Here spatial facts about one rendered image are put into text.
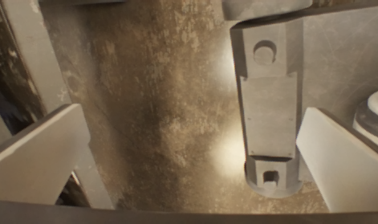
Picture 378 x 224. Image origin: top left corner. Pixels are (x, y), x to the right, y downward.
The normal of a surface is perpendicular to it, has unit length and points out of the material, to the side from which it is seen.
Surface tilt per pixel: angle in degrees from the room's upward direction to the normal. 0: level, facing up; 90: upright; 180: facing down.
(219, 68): 0
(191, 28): 0
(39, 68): 90
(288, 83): 0
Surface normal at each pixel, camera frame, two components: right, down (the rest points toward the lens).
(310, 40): -0.36, 0.50
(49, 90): 0.93, 0.16
